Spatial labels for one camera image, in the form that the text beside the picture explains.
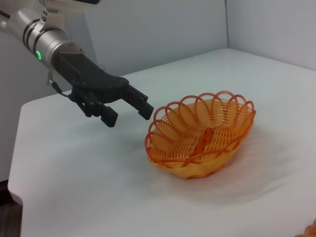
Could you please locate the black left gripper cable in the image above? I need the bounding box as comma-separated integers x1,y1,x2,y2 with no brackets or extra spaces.
47,69,74,99

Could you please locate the orange woven plastic basket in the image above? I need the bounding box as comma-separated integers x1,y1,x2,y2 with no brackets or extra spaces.
145,90,257,180

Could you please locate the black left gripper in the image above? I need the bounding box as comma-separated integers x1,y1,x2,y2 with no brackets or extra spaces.
53,51,155,128

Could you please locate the orange striped bread loaf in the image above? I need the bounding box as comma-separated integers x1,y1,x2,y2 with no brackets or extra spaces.
295,218,316,237

